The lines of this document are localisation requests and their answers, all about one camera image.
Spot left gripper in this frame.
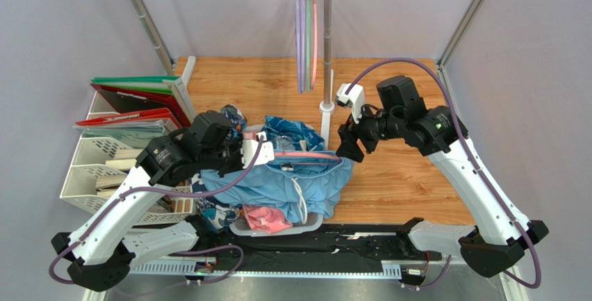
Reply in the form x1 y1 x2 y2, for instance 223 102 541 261
199 133 254 178

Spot green folder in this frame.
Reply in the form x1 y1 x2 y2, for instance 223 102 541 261
90 76 184 95

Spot colorful patterned shorts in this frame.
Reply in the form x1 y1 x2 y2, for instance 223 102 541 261
194 104 247 232

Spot white laundry basket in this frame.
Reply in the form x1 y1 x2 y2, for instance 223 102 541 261
222 131 331 236

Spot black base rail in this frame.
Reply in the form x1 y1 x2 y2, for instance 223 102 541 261
132 224 447 285

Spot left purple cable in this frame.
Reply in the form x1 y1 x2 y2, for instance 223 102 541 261
48 134 265 286

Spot dark blue patterned shorts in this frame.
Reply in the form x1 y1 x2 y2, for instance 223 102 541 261
262 115 326 152

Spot pink garment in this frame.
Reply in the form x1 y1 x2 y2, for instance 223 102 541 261
242 204 293 234

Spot purple cable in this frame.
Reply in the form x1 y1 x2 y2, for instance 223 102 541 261
344 58 543 289
48 134 265 286

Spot pink hanger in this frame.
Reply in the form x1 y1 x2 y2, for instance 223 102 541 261
274 151 341 165
309 0 318 90

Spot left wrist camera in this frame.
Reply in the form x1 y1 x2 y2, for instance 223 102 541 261
240 131 275 169

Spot red folder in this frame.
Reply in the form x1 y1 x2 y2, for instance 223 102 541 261
90 83 191 127

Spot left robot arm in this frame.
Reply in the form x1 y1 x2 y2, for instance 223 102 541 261
48 111 242 291

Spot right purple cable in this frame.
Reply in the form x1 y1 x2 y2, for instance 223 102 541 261
344 58 543 289

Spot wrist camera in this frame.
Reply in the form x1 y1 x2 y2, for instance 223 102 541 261
240 131 275 169
336 83 366 124

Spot light blue shorts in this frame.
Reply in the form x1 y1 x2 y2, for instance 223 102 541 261
214 155 354 223

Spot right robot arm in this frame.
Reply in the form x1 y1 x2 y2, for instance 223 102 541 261
336 76 549 277

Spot purple hanger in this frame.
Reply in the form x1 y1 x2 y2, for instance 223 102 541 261
299 0 306 92
295 0 304 94

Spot books in organizer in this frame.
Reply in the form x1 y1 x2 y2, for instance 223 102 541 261
95 149 192 213

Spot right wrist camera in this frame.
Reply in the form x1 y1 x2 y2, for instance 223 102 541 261
336 83 366 124

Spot metal clothes rack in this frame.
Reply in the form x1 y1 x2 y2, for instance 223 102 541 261
129 0 335 142

